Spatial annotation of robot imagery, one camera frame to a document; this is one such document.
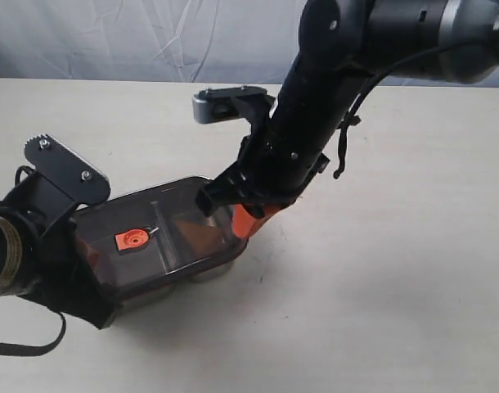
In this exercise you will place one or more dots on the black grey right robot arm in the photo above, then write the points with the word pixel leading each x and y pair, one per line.
pixel 346 48

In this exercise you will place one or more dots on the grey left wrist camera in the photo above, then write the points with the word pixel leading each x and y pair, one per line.
pixel 67 170

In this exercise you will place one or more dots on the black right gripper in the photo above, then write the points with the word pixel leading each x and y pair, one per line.
pixel 275 163

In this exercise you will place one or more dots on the transparent lid with orange valve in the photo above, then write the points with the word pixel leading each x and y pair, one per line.
pixel 138 244

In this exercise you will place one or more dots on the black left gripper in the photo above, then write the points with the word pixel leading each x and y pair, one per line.
pixel 44 261

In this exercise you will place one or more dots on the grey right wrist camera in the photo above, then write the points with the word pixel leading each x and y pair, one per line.
pixel 214 105

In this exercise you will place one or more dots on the stainless steel lunch box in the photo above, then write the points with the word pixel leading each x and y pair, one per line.
pixel 164 290

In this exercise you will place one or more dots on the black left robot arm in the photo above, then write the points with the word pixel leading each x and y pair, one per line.
pixel 42 260

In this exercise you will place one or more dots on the yellow toy cheese wedge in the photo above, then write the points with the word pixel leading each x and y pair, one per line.
pixel 200 236

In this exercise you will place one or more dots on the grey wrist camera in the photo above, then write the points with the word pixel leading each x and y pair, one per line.
pixel 214 105
pixel 67 170

